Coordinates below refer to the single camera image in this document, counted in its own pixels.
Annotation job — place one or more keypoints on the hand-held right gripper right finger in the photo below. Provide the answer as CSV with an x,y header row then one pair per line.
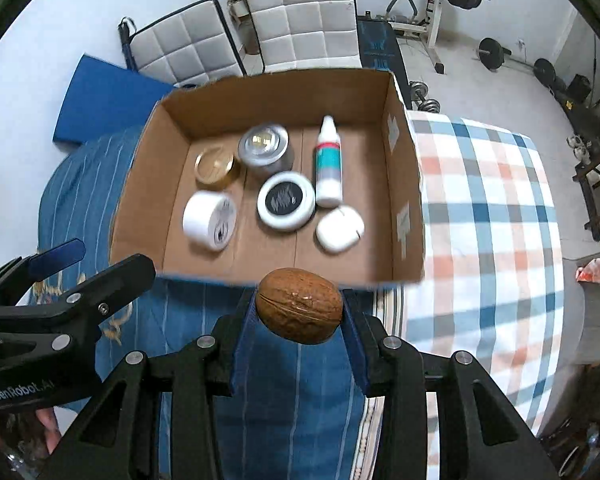
x,y
357,360

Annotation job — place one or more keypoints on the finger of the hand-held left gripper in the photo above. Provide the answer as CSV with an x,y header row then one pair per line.
x,y
115,285
55,256

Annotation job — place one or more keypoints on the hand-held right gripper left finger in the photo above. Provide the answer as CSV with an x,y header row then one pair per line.
x,y
241,360

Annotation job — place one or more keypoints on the brown walnut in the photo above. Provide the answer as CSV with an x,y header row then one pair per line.
x,y
300,305

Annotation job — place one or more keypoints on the white round jar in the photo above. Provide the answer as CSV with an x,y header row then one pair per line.
x,y
205,215

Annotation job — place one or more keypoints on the white earbuds case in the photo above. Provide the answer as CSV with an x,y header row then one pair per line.
x,y
340,227

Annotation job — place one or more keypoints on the white jar black lid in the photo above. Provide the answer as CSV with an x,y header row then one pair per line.
x,y
285,200

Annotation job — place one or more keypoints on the white dropper bottle teal label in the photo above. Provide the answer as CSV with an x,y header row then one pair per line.
x,y
328,170

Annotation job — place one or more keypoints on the silver round tin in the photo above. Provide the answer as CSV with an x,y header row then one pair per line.
x,y
265,150

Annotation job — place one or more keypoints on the cardboard box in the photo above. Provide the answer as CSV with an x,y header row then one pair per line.
x,y
280,95

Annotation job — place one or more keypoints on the person's left hand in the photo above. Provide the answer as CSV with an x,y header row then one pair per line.
x,y
47,425

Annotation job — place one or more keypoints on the blue striped blanket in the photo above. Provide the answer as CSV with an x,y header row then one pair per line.
x,y
300,410

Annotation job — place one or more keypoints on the blue foam mat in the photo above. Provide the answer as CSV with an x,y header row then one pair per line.
x,y
105,100

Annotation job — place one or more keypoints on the orange blue checked blanket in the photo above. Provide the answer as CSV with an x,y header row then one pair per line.
x,y
480,210

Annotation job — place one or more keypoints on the grey padded seat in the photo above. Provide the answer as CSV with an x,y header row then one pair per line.
x,y
595,330

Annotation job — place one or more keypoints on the white padded chair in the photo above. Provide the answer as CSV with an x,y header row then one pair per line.
x,y
180,40
300,15

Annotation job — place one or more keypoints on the chrome dumbbell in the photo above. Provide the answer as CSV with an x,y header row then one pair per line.
x,y
418,88
429,105

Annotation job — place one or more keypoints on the dark wooden chair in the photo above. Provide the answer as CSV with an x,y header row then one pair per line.
x,y
597,180

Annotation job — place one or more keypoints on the white shoe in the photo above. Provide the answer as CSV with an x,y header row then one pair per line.
x,y
583,155
575,142

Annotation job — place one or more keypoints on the black weight bench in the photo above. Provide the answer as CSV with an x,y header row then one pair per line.
x,y
377,45

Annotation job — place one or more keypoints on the short barbell with black plates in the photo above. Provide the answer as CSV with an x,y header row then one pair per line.
x,y
490,52

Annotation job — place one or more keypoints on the black floor mat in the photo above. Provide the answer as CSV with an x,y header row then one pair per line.
x,y
587,112

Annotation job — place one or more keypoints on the black box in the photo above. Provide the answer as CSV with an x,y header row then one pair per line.
x,y
579,88

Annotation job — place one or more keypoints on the black folded frame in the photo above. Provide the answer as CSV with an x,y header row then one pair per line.
x,y
127,42

